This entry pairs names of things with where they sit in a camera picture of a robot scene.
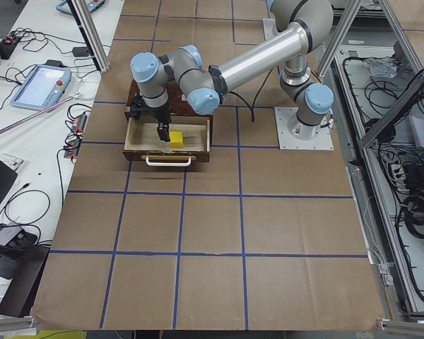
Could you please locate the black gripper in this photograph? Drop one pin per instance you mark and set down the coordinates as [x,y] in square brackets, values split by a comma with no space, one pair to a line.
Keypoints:
[160,114]

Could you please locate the yellow block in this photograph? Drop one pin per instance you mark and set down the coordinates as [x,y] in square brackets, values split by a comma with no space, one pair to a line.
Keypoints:
[176,139]

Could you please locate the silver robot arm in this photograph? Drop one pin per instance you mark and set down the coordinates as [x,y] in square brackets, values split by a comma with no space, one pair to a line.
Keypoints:
[301,26]

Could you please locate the black power adapter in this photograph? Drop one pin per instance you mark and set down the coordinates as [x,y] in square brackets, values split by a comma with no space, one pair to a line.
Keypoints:
[80,52]

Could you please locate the blue teach pendant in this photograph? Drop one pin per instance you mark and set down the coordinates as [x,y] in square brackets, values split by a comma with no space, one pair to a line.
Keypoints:
[42,88]

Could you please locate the brown paper table cover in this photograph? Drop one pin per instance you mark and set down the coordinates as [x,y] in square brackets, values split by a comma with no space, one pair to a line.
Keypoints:
[257,238]

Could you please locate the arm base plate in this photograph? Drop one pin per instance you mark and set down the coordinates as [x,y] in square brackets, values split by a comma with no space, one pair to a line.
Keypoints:
[293,135]

